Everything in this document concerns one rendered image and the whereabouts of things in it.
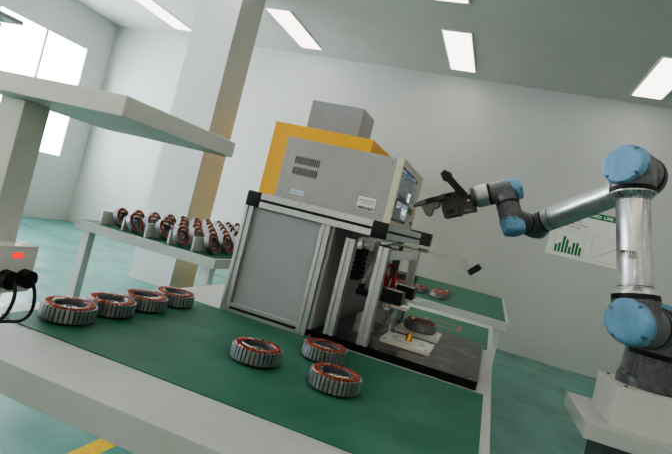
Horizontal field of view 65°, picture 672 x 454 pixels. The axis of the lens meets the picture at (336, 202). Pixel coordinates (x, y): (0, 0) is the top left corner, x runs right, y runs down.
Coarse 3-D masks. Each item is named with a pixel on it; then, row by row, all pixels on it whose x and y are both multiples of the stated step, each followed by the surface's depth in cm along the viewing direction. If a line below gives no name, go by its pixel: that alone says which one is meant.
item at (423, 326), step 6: (408, 318) 184; (414, 318) 188; (420, 318) 190; (408, 324) 182; (414, 324) 181; (420, 324) 181; (426, 324) 181; (432, 324) 182; (414, 330) 181; (420, 330) 180; (426, 330) 180; (432, 330) 181
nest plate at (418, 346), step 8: (384, 336) 160; (392, 336) 163; (400, 336) 166; (392, 344) 156; (400, 344) 156; (408, 344) 157; (416, 344) 160; (424, 344) 163; (432, 344) 166; (416, 352) 154; (424, 352) 153
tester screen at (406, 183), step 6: (402, 174) 162; (408, 174) 172; (402, 180) 164; (408, 180) 174; (402, 186) 167; (408, 186) 176; (402, 192) 169; (408, 192) 179; (396, 198) 162; (402, 198) 171; (396, 204) 164; (402, 204) 173; (408, 204) 184; (396, 210) 166; (396, 216) 168
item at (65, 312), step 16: (160, 288) 147; (48, 304) 108; (64, 304) 113; (80, 304) 115; (96, 304) 119; (112, 304) 120; (128, 304) 123; (144, 304) 132; (160, 304) 134; (176, 304) 144; (192, 304) 149; (48, 320) 107; (64, 320) 107; (80, 320) 109
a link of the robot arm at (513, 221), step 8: (504, 200) 173; (512, 200) 173; (504, 208) 172; (512, 208) 171; (520, 208) 173; (504, 216) 172; (512, 216) 170; (520, 216) 171; (528, 216) 174; (504, 224) 171; (512, 224) 169; (520, 224) 169; (528, 224) 174; (504, 232) 171; (512, 232) 170; (520, 232) 171
